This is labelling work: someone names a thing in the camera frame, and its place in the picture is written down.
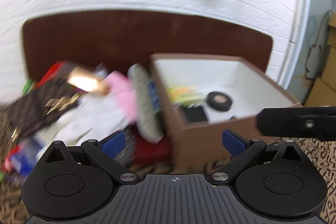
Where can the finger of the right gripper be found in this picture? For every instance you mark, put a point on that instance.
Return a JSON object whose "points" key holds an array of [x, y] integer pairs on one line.
{"points": [[298, 122]]}

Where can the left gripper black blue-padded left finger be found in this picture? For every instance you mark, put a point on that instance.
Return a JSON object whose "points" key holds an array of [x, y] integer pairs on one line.
{"points": [[113, 154]]}

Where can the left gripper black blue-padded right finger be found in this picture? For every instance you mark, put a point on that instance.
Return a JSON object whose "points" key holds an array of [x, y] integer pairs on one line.
{"points": [[244, 152]]}

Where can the letter pattern brown blanket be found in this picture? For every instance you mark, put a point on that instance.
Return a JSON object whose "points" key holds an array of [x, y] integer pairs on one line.
{"points": [[322, 155]]}

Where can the cardboard boxes in background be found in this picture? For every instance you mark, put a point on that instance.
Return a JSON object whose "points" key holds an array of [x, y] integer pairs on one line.
{"points": [[323, 91]]}

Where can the pink white plush glove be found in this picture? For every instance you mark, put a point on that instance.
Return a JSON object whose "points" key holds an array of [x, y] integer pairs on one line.
{"points": [[97, 117]]}

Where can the red box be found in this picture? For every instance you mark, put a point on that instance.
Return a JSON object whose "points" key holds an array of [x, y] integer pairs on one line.
{"points": [[150, 153]]}

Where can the floral shoe insole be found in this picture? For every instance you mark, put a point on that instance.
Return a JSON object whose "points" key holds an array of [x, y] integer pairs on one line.
{"points": [[149, 123]]}

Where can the black tape roll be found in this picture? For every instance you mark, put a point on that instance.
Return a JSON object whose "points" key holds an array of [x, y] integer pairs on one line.
{"points": [[219, 101]]}

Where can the brown cardboard box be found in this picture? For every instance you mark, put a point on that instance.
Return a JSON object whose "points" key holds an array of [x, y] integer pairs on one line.
{"points": [[199, 143]]}

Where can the blue black marker pen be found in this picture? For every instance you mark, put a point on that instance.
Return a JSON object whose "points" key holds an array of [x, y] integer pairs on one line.
{"points": [[154, 97]]}

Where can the gold rectangular cosmetic box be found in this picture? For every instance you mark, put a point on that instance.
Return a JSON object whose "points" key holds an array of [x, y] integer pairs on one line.
{"points": [[88, 81]]}

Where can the brown monogram phone wallet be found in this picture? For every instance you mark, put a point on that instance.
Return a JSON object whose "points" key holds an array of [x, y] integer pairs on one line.
{"points": [[42, 106]]}

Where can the yellow green medicine box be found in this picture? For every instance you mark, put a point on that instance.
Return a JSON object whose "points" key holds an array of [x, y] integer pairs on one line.
{"points": [[185, 95]]}

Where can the red plastic snack packet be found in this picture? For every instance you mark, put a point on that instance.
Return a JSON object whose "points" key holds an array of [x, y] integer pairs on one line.
{"points": [[59, 70]]}

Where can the green packet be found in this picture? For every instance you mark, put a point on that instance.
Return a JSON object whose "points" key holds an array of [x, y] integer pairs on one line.
{"points": [[28, 87]]}

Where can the dark brown wooden headboard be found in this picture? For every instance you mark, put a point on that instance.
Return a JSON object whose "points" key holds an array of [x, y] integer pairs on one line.
{"points": [[121, 38]]}

